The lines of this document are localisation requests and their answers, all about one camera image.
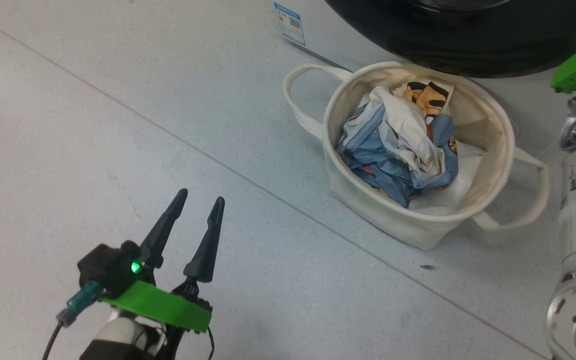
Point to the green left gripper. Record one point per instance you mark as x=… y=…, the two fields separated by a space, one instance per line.
x=168 y=307

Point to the blue energy label sticker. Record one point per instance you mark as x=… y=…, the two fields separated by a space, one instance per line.
x=290 y=22

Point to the blue patterned garment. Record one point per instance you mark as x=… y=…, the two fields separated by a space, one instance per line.
x=383 y=160

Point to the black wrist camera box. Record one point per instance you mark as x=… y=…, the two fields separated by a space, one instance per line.
x=108 y=267

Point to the cream canvas laundry basket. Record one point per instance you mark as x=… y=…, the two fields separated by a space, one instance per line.
x=393 y=220

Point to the washing machine door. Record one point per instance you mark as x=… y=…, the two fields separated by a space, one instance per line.
x=468 y=45

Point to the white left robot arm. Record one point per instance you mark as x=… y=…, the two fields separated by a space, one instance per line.
x=118 y=335

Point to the white folded sheet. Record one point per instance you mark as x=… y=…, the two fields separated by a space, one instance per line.
x=448 y=200

